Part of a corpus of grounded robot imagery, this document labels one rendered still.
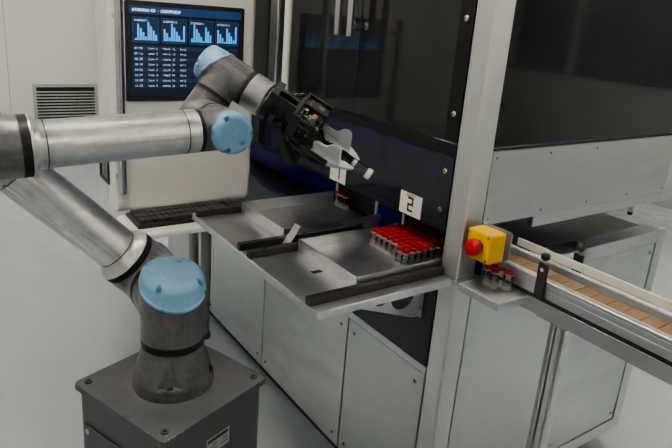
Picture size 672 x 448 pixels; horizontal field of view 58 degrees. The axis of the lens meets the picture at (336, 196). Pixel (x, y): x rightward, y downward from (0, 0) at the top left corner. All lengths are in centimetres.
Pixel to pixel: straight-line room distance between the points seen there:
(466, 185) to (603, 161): 54
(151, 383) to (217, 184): 116
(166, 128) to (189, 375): 45
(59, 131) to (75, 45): 567
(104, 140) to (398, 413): 120
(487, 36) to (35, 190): 96
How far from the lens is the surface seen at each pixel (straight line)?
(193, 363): 118
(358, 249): 165
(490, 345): 176
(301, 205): 197
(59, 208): 116
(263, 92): 118
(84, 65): 669
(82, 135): 101
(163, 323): 113
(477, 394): 182
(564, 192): 176
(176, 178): 216
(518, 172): 158
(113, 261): 122
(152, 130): 103
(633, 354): 142
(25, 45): 658
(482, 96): 142
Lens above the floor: 149
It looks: 17 degrees down
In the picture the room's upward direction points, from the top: 5 degrees clockwise
